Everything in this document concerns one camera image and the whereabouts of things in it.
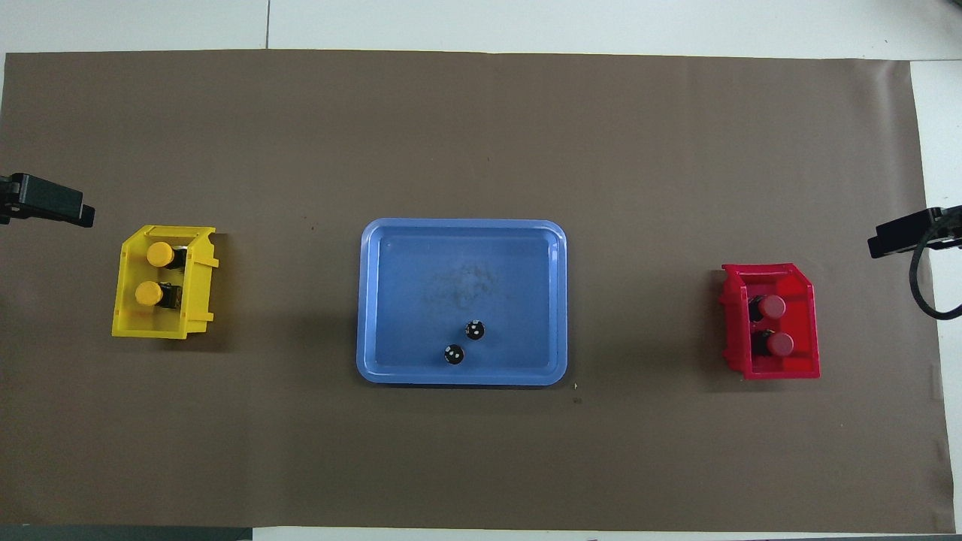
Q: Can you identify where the red push button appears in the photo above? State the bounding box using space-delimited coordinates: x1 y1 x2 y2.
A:
752 331 795 358
748 295 787 322

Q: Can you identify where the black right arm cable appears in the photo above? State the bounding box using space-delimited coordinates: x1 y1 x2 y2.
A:
909 239 962 322

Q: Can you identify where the brown paper mat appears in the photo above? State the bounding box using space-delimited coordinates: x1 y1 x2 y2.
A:
0 50 955 533

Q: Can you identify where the red plastic bin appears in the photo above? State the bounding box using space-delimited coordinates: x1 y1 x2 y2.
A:
719 263 821 380

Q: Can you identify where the yellow plastic bin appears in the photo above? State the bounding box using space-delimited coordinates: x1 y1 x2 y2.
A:
111 225 220 340

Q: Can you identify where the yellow push button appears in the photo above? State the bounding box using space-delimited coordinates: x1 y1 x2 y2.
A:
146 241 189 270
135 280 183 310

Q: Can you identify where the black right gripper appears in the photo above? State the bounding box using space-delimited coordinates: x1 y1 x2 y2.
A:
867 204 962 259

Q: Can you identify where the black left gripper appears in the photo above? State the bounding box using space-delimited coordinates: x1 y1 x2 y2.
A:
0 174 95 228

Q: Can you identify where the blue plastic tray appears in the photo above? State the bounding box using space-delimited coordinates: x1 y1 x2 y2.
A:
356 218 569 387

